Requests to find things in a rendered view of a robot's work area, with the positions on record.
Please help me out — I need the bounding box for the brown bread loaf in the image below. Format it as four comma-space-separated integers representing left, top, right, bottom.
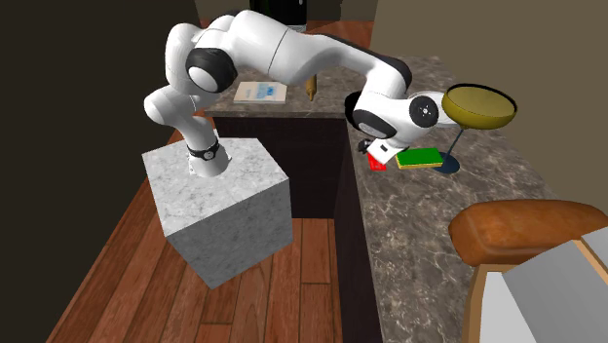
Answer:
447, 199, 608, 268

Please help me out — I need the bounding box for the grey marble robot stand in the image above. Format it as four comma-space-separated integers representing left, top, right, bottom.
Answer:
141, 136, 294, 290

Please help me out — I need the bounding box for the white and blue book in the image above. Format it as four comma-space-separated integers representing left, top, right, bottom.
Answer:
233, 81, 289, 105

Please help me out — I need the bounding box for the gold bowl glass, blue stem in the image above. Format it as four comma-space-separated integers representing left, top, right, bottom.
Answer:
432, 83, 518, 175

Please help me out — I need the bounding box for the red flat block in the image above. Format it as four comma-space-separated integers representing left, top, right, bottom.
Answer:
367, 152, 388, 172

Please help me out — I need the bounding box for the grey box with tan edges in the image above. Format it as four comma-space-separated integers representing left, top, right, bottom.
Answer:
461, 227, 608, 343

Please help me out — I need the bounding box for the green and yellow sponge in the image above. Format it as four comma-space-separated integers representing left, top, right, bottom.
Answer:
395, 147, 445, 171

